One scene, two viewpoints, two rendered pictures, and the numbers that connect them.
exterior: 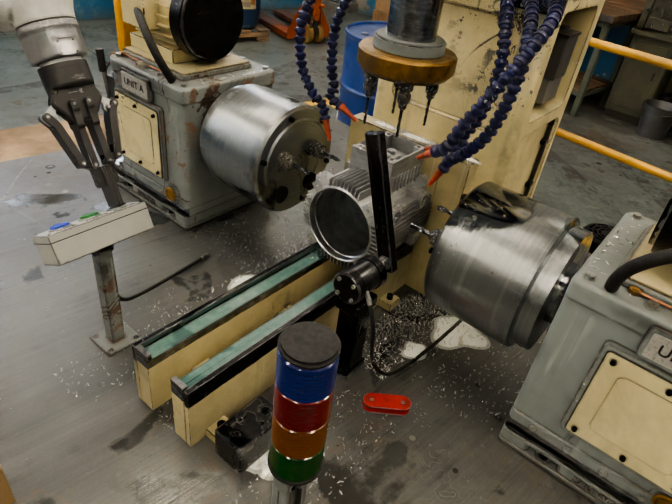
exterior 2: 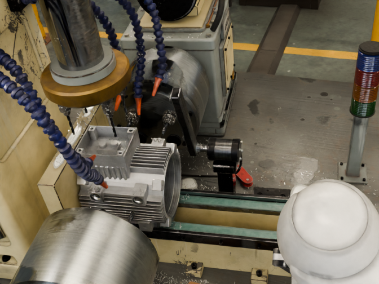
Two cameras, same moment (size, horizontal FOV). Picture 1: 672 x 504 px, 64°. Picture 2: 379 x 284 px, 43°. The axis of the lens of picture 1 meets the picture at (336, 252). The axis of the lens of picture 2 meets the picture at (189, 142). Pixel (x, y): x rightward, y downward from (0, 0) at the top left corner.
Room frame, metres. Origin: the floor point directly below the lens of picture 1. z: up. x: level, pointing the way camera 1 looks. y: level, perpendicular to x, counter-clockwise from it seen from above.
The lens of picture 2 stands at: (1.10, 0.79, 1.82)
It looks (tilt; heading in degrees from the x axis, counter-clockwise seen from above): 40 degrees down; 252
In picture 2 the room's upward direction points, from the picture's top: 8 degrees counter-clockwise
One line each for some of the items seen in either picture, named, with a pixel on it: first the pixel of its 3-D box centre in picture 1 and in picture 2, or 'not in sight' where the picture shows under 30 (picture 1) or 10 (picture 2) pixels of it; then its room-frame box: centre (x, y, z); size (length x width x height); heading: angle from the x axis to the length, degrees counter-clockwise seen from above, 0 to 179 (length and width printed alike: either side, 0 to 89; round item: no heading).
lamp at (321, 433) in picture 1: (300, 422); (365, 89); (0.36, 0.01, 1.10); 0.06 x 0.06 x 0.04
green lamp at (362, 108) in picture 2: (297, 447); (363, 103); (0.36, 0.01, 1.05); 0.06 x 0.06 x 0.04
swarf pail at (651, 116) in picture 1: (656, 120); not in sight; (4.72, -2.60, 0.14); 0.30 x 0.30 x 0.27
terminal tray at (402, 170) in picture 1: (387, 162); (109, 151); (1.01, -0.08, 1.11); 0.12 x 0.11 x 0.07; 145
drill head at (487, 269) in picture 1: (519, 272); (164, 93); (0.79, -0.33, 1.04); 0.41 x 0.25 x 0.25; 55
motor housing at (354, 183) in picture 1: (368, 208); (132, 181); (0.98, -0.05, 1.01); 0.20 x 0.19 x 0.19; 145
